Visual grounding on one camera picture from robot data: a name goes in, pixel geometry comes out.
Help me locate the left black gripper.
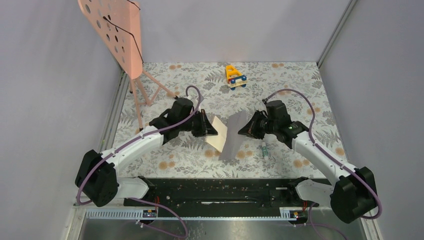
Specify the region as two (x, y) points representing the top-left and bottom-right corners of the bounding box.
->
(179, 109), (218, 138)

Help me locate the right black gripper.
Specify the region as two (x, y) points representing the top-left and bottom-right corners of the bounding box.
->
(238, 110), (278, 140)

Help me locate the beige lined letter paper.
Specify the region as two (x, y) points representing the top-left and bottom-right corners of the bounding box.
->
(205, 116), (228, 153)

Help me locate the grey lavender envelope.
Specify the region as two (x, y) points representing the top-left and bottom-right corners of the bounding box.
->
(218, 110), (247, 161)

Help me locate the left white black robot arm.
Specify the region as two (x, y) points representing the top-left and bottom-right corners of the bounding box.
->
(75, 98), (218, 207)

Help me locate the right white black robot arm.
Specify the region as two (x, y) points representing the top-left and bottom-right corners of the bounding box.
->
(238, 100), (379, 224)

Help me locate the green white glue stick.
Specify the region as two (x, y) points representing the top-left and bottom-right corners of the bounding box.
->
(261, 141), (269, 161)

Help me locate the floral patterned table mat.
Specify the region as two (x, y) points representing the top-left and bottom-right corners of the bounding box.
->
(119, 62), (346, 179)

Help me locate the yellow blue toy car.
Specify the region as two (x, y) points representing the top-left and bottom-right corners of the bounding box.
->
(225, 65), (248, 91)

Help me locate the pink perforated music stand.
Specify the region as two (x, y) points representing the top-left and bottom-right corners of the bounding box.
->
(77, 0), (177, 115)

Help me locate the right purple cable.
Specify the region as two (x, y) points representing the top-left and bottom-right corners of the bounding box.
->
(263, 88), (383, 240)

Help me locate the purple cable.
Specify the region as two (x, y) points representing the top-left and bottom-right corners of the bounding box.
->
(75, 85), (203, 239)
(263, 88), (383, 240)

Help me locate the white slotted cable duct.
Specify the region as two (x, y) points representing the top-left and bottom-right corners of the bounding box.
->
(85, 207), (305, 221)

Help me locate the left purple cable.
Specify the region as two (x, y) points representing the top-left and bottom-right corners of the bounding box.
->
(75, 85), (203, 239)

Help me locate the black cord on stand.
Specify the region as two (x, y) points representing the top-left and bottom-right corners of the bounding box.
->
(102, 0), (145, 65)

